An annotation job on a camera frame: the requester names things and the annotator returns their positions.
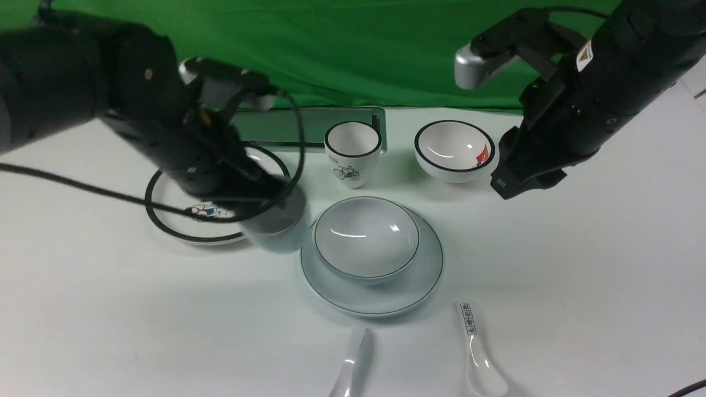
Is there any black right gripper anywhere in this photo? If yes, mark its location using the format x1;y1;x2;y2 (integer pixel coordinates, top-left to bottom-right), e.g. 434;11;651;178
491;126;598;200

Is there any pale blue wide bowl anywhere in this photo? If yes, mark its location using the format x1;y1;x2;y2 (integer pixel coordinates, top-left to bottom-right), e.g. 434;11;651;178
311;196;421;286

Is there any pale blue plain cup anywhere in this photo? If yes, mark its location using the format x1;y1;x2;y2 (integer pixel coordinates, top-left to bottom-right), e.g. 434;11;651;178
240;185;311;254

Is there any plain white ceramic spoon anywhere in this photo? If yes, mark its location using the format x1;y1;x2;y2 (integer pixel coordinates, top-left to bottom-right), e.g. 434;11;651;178
328;326;368;396

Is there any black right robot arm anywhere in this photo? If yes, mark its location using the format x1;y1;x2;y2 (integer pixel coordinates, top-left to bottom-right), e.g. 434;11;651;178
491;1;705;200

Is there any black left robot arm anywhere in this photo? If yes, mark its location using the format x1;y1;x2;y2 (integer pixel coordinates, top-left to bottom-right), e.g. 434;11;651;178
1;1;291;207

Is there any black-rimmed small white bowl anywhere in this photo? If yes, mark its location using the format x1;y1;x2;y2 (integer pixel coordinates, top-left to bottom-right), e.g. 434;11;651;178
414;120;497;184

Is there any white bicycle cup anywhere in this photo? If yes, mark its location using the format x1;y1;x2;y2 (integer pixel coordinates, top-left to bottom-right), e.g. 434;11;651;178
324;121;382;189

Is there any green backdrop cloth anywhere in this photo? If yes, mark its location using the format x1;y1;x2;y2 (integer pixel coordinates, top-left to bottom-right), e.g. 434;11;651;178
0;0;624;114

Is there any white spoon with print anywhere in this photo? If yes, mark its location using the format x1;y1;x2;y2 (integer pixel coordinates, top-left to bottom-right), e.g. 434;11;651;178
456;300;509;396

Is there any green rectangular tray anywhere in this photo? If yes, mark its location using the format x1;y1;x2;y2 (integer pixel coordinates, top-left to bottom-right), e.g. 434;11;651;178
232;106;387;153

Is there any pale blue plain plate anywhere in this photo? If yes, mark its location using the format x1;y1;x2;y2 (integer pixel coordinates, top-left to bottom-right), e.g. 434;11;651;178
298;207;445;318

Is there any black-rimmed cartoon plate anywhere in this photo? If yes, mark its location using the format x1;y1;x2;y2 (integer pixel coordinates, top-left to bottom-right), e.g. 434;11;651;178
144;145;290;246

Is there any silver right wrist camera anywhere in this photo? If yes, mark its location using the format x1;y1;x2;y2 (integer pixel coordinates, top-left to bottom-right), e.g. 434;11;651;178
454;8;585;90

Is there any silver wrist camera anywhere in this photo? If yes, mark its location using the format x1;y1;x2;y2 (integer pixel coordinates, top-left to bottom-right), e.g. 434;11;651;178
454;8;585;90
179;57;279;112

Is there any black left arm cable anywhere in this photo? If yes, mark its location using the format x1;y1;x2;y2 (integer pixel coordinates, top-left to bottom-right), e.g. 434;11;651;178
0;91;306;224

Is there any black cable bottom right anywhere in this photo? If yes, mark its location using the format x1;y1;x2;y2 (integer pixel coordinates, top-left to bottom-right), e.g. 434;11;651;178
667;379;706;397

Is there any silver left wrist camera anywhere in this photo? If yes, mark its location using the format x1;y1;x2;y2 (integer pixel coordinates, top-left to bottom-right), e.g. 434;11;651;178
179;57;279;112

